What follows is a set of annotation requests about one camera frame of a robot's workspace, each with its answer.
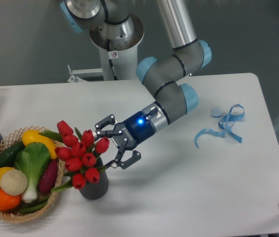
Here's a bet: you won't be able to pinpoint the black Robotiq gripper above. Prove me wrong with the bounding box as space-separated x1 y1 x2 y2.
94 111 158 170

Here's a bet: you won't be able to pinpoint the red tulip bouquet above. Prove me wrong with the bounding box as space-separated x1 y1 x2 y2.
40 120 110 199

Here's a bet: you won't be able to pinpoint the dark grey ribbed vase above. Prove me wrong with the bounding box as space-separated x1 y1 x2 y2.
79 155 109 200

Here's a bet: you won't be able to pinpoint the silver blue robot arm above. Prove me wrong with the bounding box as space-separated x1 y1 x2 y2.
60 0 211 169

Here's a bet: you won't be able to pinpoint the purple sweet potato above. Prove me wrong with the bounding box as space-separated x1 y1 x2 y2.
38 159 58 194

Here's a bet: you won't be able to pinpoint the green bok choy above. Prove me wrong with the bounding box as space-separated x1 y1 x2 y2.
14 142 50 203

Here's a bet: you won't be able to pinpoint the woven wicker basket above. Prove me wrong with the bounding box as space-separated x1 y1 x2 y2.
0 125 66 224

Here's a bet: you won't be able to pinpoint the green cucumber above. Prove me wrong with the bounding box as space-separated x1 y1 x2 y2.
0 141 25 168

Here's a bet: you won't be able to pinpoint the blue ribbon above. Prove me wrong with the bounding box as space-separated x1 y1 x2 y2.
194 104 245 148

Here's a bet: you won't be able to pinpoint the green bean pods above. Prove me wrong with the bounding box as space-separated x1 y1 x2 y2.
17 196 49 214

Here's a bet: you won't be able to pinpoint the orange fruit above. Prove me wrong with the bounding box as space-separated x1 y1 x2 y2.
0 189 21 211

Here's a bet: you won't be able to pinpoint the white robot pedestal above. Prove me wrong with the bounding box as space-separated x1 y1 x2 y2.
67 12 194 83

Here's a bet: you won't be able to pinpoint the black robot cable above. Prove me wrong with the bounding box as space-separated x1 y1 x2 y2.
105 39 118 80

